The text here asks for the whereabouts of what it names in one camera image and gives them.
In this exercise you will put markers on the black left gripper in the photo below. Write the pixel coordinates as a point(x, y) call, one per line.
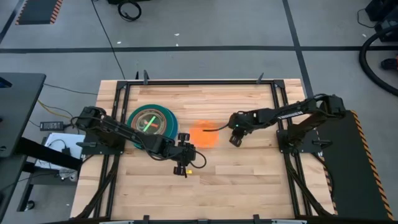
point(185, 154)

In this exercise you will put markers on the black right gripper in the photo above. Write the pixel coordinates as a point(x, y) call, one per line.
point(244, 121)

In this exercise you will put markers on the teal plastic plate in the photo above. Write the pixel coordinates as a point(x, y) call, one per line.
point(132, 116)

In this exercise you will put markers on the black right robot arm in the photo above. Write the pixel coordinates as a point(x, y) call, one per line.
point(292, 113)

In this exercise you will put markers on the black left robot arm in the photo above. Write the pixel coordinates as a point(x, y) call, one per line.
point(121, 130)

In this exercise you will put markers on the black hazard-striped platform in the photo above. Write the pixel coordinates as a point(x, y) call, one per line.
point(351, 171)

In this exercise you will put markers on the white box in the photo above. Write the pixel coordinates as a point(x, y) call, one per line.
point(57, 149)

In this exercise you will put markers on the black desk crossbar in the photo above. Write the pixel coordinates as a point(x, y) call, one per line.
point(49, 154)

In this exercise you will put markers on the black power adapter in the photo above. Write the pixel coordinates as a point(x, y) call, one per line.
point(51, 125)

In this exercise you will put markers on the black caster wheel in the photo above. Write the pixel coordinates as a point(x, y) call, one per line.
point(29, 205)

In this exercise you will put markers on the black desk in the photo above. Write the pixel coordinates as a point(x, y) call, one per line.
point(15, 109)

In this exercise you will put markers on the black equipment case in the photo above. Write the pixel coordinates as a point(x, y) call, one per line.
point(384, 11)

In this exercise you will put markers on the black hazard-striped floor mat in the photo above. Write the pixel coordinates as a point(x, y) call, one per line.
point(35, 11)

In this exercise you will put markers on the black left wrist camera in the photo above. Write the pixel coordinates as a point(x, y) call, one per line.
point(183, 137)

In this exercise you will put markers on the black metal table frame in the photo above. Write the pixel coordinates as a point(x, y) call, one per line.
point(202, 82)

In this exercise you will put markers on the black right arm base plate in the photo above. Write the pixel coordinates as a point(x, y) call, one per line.
point(308, 141)

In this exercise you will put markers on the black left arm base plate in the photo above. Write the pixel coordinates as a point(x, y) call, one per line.
point(93, 146)

